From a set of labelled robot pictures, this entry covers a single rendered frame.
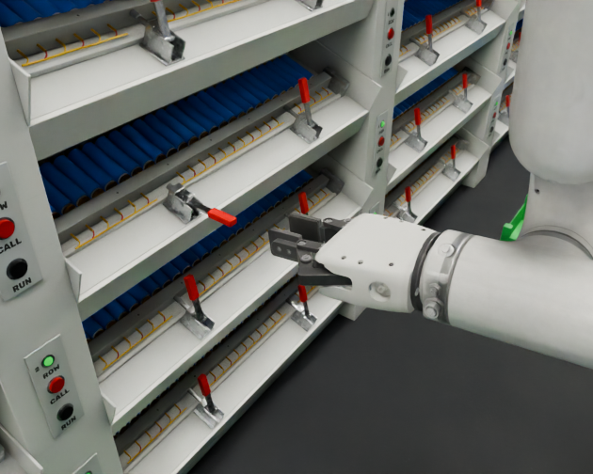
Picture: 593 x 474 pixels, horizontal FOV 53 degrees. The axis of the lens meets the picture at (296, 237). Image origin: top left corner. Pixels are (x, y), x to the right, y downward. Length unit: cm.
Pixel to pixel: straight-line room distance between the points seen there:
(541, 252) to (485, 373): 74
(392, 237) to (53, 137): 32
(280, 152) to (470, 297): 44
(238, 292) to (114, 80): 41
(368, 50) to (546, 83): 62
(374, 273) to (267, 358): 56
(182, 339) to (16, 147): 40
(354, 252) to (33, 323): 31
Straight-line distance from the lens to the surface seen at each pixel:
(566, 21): 40
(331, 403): 114
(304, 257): 58
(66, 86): 59
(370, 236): 57
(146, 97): 63
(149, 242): 70
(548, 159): 43
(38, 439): 70
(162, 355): 83
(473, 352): 128
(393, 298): 54
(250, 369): 105
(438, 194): 157
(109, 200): 70
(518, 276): 50
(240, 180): 80
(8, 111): 53
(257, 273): 94
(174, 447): 97
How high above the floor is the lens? 88
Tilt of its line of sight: 35 degrees down
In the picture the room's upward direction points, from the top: straight up
